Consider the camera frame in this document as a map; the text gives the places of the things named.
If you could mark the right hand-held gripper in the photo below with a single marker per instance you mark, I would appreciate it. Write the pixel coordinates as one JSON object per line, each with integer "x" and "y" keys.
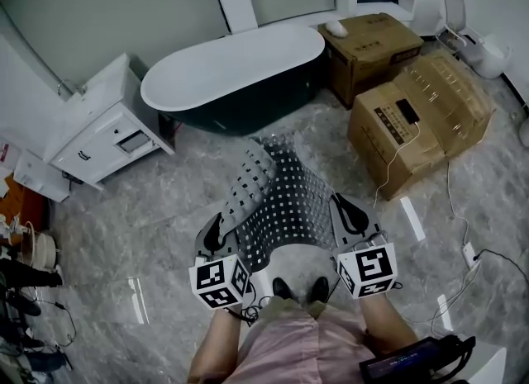
{"x": 372, "y": 268}

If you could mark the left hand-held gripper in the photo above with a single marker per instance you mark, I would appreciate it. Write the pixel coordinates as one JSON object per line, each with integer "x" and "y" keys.
{"x": 219, "y": 281}

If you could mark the grey perforated bath mat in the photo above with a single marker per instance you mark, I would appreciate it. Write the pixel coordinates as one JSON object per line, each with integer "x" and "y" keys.
{"x": 289, "y": 209}

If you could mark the person's left forearm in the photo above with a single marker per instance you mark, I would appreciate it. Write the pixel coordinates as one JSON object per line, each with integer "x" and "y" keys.
{"x": 217, "y": 345}

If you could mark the person's right forearm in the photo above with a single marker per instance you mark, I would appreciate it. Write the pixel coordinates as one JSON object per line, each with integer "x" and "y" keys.
{"x": 388, "y": 324}

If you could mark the grey marble floor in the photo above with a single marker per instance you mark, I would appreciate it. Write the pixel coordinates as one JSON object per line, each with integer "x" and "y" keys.
{"x": 144, "y": 192}

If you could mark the person's right black shoe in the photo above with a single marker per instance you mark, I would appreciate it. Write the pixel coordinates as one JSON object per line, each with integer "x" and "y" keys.
{"x": 319, "y": 289}

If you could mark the cardboard box with label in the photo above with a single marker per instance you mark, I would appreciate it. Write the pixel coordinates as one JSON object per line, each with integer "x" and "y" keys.
{"x": 380, "y": 143}

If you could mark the person's olive trousers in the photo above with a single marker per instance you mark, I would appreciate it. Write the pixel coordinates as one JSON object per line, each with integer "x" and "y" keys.
{"x": 285, "y": 306}

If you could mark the white power strip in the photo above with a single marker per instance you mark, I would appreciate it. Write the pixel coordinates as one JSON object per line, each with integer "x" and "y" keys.
{"x": 471, "y": 255}

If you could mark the black phone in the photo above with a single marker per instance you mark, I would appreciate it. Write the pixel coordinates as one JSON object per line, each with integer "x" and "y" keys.
{"x": 407, "y": 112}

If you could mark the person's pink shirt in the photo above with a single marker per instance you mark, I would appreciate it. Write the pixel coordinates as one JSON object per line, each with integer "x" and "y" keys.
{"x": 297, "y": 349}

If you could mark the black device with screen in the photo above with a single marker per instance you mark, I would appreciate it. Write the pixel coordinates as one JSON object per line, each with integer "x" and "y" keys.
{"x": 413, "y": 359}

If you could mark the plastic-wrapped cardboard box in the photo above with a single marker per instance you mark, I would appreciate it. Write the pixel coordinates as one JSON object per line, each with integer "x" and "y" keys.
{"x": 454, "y": 97}

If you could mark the white vanity cabinet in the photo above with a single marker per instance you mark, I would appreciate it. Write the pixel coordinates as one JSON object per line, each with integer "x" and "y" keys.
{"x": 99, "y": 126}

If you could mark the plain brown cardboard box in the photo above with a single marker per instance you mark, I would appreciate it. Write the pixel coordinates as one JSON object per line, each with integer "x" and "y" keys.
{"x": 372, "y": 52}

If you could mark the dark green white bathtub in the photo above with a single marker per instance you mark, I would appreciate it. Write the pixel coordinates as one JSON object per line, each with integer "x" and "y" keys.
{"x": 231, "y": 68}

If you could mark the small white cabinet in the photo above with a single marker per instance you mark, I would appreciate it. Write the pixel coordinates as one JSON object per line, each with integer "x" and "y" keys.
{"x": 39, "y": 176}

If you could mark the white rounded plastic object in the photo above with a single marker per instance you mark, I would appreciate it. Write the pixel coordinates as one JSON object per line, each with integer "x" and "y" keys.
{"x": 335, "y": 29}

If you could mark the white rounded fixture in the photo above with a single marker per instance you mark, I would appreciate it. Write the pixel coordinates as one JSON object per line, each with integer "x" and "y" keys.
{"x": 494, "y": 58}

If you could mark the white chair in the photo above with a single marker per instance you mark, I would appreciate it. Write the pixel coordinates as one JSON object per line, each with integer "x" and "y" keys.
{"x": 454, "y": 15}

